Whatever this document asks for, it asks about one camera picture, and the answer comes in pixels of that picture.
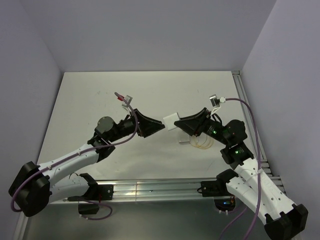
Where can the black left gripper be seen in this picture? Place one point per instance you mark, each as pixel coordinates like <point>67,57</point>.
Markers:
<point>148,126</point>

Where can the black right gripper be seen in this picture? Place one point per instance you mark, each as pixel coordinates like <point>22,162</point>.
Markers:
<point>192,124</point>

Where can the white USB charger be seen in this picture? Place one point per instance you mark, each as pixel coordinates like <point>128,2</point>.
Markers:
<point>169,121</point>
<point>184,138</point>

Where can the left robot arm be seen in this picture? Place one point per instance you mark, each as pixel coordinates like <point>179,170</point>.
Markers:
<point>37,185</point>

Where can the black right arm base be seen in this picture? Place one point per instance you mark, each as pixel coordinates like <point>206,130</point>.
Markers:
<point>213,188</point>

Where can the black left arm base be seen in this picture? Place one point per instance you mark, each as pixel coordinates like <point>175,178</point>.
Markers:
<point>100,192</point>

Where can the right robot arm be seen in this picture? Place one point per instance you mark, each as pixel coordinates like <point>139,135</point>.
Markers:
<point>281,217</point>

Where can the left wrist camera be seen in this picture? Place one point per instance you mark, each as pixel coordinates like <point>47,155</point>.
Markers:
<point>125,100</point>

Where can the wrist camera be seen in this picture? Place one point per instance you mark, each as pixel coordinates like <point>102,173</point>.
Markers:
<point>216,103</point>
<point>125,100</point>

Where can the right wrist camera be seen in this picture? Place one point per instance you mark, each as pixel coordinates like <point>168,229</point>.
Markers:
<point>216,103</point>

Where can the aluminium right rail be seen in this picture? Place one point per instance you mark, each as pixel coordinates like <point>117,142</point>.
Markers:
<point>249,122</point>

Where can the aluminium rail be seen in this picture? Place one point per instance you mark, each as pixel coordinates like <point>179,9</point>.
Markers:
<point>249,122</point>
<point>150,190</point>

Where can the aluminium front rail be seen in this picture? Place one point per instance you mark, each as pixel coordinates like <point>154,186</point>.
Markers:
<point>150,190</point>

